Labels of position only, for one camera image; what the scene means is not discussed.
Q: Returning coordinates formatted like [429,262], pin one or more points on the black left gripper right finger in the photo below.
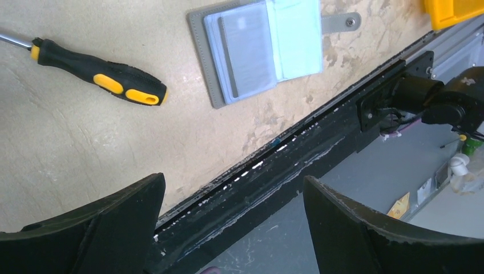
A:
[350,237]

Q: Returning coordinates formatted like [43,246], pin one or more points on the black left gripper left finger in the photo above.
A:
[110,235]

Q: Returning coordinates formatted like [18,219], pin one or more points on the grey leather card holder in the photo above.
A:
[297,28]

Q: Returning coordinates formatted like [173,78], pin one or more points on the grey card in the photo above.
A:
[248,50]

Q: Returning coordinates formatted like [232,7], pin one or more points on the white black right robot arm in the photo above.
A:
[459,102]

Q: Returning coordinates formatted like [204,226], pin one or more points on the yellow plastic bin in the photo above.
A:
[446,13]

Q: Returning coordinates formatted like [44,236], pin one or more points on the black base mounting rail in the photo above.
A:
[199,228]

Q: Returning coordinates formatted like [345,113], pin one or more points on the black yellow handled screwdriver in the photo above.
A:
[121,80]

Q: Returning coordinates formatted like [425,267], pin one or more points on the aluminium frame profile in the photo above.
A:
[455,49]

